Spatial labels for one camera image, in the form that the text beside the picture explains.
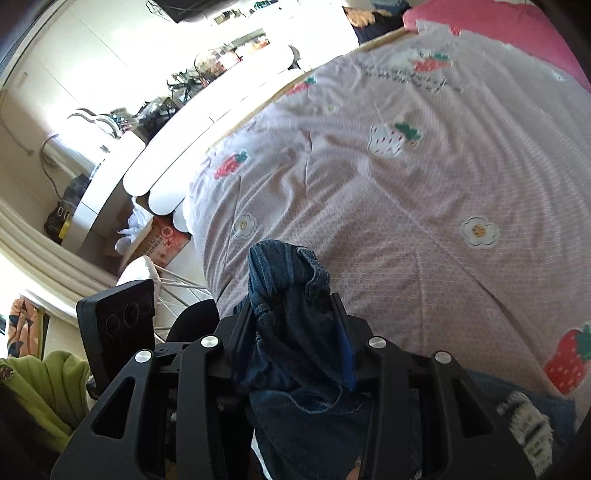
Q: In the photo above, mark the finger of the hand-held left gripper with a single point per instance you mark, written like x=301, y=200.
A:
x=238, y=339
x=350, y=369

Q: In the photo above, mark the blue denim pants lace trim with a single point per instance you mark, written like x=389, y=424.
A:
x=295, y=323

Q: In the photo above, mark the white crumpled paper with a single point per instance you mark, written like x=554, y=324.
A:
x=129, y=230

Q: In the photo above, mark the green cloth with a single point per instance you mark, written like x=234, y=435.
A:
x=51, y=383

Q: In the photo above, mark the orange patterned cloth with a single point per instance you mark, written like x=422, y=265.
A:
x=23, y=327

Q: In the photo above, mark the red print cardboard box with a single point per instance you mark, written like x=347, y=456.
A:
x=168, y=240

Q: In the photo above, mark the pale curtain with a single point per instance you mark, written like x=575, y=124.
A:
x=37, y=249

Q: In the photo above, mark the white side cabinet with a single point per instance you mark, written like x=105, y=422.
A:
x=106, y=184

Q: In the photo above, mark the white scalloped headboard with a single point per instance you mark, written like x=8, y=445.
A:
x=184, y=152

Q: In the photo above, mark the pink strawberry print bed sheet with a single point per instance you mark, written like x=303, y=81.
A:
x=415, y=184

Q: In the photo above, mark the assorted desk items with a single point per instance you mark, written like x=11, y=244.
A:
x=157, y=115

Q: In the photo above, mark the pile of dark clothes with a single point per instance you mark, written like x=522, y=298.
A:
x=378, y=16

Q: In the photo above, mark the pink blanket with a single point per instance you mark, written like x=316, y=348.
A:
x=508, y=27

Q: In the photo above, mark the dark wall television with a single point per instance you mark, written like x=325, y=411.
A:
x=175, y=7

